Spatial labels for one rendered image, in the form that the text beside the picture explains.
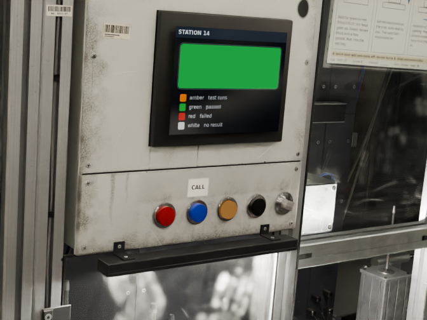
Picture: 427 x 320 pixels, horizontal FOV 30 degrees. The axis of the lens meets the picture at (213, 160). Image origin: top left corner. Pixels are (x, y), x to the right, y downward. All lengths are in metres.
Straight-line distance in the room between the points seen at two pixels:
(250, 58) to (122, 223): 0.32
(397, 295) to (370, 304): 0.07
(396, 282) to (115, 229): 0.91
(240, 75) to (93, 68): 0.24
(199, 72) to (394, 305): 0.94
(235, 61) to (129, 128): 0.20
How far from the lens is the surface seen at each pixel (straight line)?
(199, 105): 1.20
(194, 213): 1.25
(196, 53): 1.19
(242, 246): 1.29
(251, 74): 1.25
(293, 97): 1.35
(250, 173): 1.32
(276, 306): 1.45
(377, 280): 1.92
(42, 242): 1.16
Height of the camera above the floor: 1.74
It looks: 11 degrees down
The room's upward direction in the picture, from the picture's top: 4 degrees clockwise
